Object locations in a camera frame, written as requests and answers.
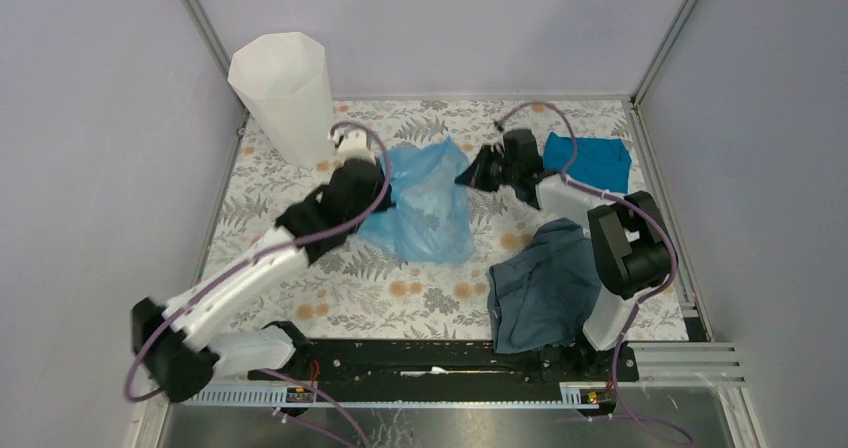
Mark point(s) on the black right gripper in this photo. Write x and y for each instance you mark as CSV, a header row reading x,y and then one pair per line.
x,y
475,175

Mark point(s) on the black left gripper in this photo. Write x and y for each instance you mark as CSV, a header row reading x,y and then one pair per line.
x,y
388,203

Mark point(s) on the blue plastic trash bag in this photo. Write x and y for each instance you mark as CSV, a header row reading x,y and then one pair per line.
x,y
430,220

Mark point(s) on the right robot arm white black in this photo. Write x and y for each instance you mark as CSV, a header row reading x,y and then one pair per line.
x,y
633,255

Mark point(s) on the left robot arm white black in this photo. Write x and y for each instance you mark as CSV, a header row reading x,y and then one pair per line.
x,y
171,341

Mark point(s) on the white paper trash bin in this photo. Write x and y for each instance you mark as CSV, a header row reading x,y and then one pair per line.
x,y
283,81

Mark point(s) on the floral patterned table mat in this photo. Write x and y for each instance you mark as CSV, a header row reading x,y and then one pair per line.
x,y
359,291

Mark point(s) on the teal folded cloth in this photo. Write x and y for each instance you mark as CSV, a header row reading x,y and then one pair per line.
x,y
603,163

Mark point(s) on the grey-blue crumpled cloth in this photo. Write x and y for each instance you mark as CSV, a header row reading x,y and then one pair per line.
x,y
543,295

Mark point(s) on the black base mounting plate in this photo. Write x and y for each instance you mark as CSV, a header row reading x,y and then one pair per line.
x,y
425,371

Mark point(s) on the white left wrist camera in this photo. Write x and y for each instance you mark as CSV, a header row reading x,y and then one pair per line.
x,y
350,144

